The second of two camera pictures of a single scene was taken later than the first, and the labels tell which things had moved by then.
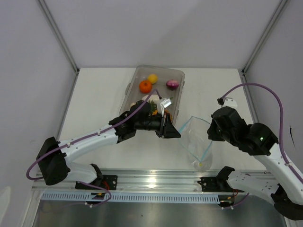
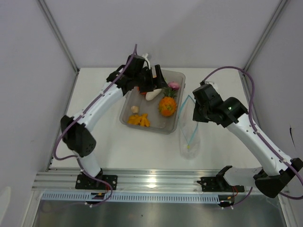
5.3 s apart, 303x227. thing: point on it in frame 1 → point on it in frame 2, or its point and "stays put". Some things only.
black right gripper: (211, 135) → (197, 117)
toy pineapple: (153, 108) → (168, 103)
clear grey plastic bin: (169, 82) stays put
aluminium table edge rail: (162, 180) stays put
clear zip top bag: (196, 136) → (189, 130)
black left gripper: (166, 129) → (150, 87)
